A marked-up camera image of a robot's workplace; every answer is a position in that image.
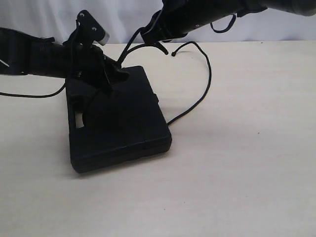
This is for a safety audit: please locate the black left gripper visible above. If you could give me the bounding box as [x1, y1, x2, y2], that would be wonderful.
[63, 37, 128, 95]

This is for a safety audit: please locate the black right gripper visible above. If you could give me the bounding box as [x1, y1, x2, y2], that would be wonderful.
[140, 6, 187, 55]

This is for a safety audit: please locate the black cord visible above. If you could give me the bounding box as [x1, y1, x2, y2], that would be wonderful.
[116, 27, 213, 125]

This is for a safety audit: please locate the black plastic carrying case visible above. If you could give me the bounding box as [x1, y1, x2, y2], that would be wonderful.
[66, 66, 172, 173]

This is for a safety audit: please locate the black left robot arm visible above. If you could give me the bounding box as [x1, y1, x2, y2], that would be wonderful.
[0, 27, 129, 94]

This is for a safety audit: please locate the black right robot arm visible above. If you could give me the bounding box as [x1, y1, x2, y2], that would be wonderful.
[141, 0, 316, 44]

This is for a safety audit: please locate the white backdrop curtain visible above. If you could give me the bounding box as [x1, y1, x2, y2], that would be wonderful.
[0, 0, 316, 46]

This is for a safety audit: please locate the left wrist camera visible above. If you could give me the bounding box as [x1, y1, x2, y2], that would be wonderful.
[76, 10, 110, 46]

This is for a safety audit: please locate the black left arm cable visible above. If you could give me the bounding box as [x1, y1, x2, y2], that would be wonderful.
[0, 24, 82, 98]

